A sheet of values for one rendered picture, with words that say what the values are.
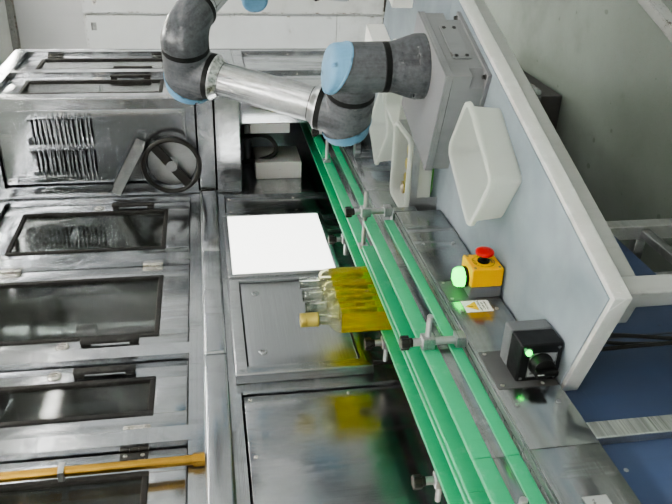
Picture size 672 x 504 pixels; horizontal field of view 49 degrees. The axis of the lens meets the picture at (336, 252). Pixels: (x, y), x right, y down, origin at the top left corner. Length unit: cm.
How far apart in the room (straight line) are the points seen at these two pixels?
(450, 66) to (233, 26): 387
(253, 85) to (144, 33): 364
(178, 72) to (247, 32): 358
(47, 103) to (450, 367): 179
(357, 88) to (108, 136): 127
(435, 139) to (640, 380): 68
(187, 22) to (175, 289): 80
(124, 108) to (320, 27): 298
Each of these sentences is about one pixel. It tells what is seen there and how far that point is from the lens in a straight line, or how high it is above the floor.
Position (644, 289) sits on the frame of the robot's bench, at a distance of 132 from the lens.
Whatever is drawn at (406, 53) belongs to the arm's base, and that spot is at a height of 91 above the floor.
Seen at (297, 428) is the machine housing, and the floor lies 119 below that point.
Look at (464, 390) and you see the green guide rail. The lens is 137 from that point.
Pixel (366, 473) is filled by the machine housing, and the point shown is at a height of 106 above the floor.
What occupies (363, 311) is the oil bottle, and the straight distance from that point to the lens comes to 175.
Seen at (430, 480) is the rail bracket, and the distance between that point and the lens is 146.
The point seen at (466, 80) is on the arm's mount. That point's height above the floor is 80.
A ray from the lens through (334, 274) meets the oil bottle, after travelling 190.
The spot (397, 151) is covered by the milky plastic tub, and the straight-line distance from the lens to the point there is 212.
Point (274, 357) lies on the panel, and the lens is 186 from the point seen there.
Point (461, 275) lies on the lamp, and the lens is 158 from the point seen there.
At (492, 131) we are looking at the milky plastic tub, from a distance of 155.
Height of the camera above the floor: 136
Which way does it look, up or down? 9 degrees down
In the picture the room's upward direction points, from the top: 93 degrees counter-clockwise
